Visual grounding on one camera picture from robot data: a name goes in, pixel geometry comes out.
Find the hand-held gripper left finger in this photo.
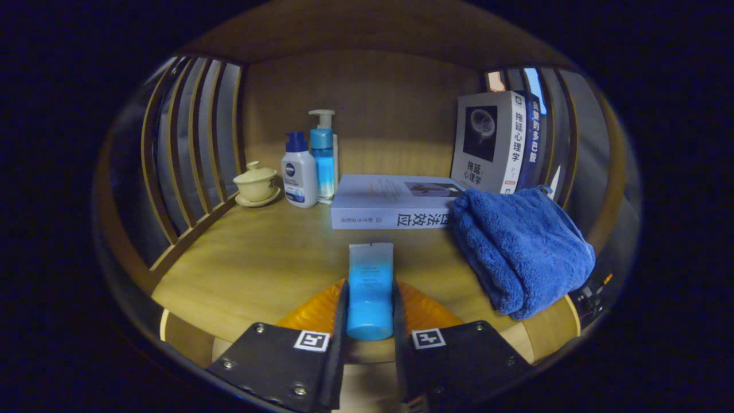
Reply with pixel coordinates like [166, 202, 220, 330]
[206, 279, 350, 412]

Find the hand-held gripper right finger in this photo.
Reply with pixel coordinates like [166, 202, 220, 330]
[392, 279, 534, 411]

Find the light blue tube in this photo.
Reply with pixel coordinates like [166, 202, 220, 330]
[346, 242, 395, 341]

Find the wooden countertop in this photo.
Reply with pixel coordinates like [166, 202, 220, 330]
[150, 192, 577, 363]

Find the wooden cabinet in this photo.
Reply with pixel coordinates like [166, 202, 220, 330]
[95, 0, 637, 402]

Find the grey lying book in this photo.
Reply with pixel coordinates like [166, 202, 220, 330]
[331, 174, 466, 230]

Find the blue folded towel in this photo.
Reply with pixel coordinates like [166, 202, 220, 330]
[449, 186, 597, 321]

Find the white bottle with blue cap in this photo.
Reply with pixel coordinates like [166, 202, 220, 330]
[281, 132, 319, 209]

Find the cream lidded teacup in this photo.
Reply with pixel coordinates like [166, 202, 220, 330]
[233, 161, 282, 208]

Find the blue pump bottle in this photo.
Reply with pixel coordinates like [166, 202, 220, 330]
[309, 109, 339, 201]

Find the black and orange clamp tool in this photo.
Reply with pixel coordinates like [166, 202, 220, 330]
[575, 272, 614, 315]

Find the white upright book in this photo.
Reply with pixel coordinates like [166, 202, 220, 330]
[450, 91, 527, 194]

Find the dark blue upright book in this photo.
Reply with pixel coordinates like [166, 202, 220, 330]
[516, 92, 542, 191]

